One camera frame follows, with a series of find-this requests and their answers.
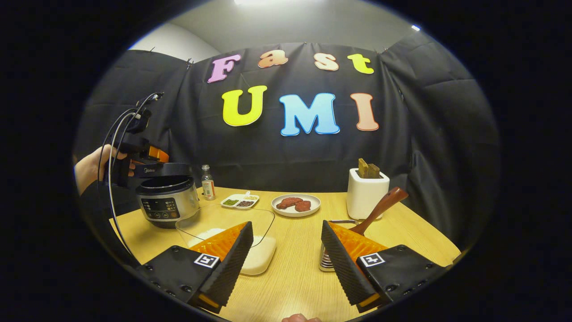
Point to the short red meat piece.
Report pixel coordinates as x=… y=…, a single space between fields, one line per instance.
x=304 y=206

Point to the small glass bottle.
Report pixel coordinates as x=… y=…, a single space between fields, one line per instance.
x=208 y=188

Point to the clear box of white rice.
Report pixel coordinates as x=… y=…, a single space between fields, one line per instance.
x=263 y=255

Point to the brown toast slice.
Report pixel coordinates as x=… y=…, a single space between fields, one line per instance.
x=363 y=169
x=374 y=171

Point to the silver black rice cooker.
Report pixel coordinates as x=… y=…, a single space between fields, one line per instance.
x=167 y=205

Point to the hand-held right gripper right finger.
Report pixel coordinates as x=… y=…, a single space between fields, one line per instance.
x=342 y=264

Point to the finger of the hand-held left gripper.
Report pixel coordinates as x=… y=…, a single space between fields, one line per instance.
x=157 y=154

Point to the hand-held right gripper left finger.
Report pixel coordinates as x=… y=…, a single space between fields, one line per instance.
x=232 y=264

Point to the white divided dish of beans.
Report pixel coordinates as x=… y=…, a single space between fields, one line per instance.
x=239 y=201

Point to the brown wooden spoon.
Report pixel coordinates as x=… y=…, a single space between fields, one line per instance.
x=380 y=208

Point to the long red meat piece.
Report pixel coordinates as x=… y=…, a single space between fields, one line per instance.
x=288 y=202

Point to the round white plate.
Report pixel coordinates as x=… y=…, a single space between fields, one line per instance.
x=313 y=208

